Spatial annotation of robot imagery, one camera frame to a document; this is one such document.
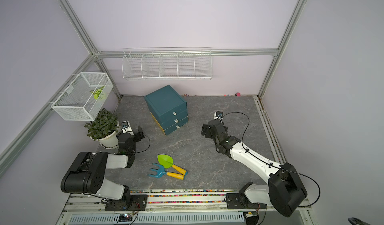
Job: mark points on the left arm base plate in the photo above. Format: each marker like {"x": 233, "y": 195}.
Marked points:
{"x": 136, "y": 202}

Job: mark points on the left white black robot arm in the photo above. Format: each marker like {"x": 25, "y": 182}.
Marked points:
{"x": 86, "y": 174}

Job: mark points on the white vented cable duct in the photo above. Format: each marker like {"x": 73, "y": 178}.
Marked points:
{"x": 161, "y": 218}

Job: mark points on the green leaf toy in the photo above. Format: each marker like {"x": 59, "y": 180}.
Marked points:
{"x": 99, "y": 94}

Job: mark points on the green toy shovel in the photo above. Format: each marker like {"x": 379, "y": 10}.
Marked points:
{"x": 168, "y": 162}

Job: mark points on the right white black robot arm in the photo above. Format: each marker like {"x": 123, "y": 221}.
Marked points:
{"x": 285, "y": 191}

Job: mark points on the teal three-drawer cabinet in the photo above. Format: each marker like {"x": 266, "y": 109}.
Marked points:
{"x": 168, "y": 109}

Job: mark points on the white wire wall shelf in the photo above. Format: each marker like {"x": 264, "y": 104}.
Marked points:
{"x": 191, "y": 63}

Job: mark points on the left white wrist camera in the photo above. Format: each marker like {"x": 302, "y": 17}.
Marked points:
{"x": 126, "y": 128}

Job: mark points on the blue toy rake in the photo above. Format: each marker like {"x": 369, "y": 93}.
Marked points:
{"x": 161, "y": 171}

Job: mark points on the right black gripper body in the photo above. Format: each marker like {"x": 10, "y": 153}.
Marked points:
{"x": 208, "y": 134}

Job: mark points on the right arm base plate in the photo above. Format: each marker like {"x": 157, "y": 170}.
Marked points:
{"x": 236, "y": 201}

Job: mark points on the potted green plant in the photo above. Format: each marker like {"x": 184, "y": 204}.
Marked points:
{"x": 104, "y": 129}

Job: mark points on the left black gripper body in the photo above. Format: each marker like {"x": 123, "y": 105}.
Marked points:
{"x": 136, "y": 138}

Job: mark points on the white wire mesh basket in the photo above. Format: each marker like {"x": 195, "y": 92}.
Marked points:
{"x": 76, "y": 103}

